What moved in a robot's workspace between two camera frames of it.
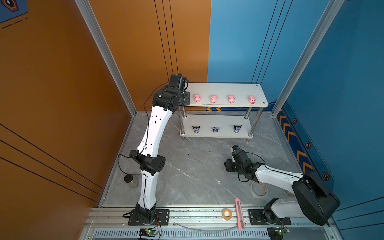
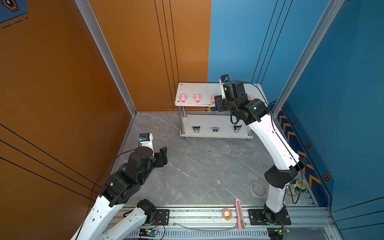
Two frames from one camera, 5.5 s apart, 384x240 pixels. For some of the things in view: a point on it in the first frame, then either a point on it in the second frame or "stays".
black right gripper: (227, 167) -> (219, 100)
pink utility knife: (240, 218) stays
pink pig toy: (197, 98) stays
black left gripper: (185, 95) -> (161, 157)
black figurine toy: (196, 129) stays
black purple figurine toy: (237, 128) stays
